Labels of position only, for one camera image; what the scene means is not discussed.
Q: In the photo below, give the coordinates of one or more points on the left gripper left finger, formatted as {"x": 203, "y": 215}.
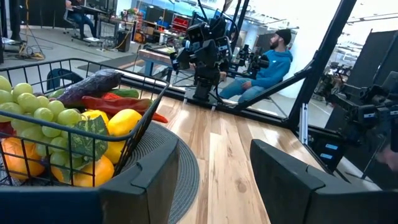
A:
{"x": 146, "y": 199}

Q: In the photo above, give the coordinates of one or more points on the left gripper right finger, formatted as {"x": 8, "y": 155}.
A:
{"x": 286, "y": 193}

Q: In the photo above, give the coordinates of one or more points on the orange fruit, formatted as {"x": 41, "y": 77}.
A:
{"x": 93, "y": 172}
{"x": 18, "y": 158}

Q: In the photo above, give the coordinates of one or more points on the bright red chili pepper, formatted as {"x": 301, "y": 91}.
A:
{"x": 161, "y": 118}

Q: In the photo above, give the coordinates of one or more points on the green cucumber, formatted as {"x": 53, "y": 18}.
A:
{"x": 127, "y": 93}

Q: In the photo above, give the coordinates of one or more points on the dark purple carrot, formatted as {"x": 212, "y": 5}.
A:
{"x": 93, "y": 84}

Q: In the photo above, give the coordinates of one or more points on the green grape bunch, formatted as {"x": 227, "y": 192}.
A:
{"x": 28, "y": 99}

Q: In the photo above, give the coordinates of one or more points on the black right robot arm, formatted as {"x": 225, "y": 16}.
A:
{"x": 205, "y": 81}

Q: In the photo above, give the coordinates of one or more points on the red storage bins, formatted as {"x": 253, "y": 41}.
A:
{"x": 181, "y": 22}

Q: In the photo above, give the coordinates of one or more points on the round grey placemat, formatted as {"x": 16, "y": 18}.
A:
{"x": 186, "y": 174}

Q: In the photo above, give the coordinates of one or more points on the wooden workbench blue legs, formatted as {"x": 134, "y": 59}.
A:
{"x": 155, "y": 56}

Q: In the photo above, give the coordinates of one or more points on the person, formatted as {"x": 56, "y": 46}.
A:
{"x": 273, "y": 68}
{"x": 82, "y": 20}

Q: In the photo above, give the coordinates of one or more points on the black waste bin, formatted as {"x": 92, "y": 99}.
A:
{"x": 124, "y": 40}

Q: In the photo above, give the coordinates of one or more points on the person's hand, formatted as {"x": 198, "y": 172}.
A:
{"x": 390, "y": 157}

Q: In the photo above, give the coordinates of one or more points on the office chair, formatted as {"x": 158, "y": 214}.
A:
{"x": 67, "y": 18}

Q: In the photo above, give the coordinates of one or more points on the black partition panel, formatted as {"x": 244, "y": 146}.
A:
{"x": 373, "y": 53}

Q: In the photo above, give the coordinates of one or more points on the silver metal bracket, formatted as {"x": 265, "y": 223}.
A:
{"x": 303, "y": 124}

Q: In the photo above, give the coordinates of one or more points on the black metal rig frame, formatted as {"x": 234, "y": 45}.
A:
{"x": 325, "y": 56}

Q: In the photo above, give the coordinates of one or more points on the black clamp mount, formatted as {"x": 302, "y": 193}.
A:
{"x": 63, "y": 79}

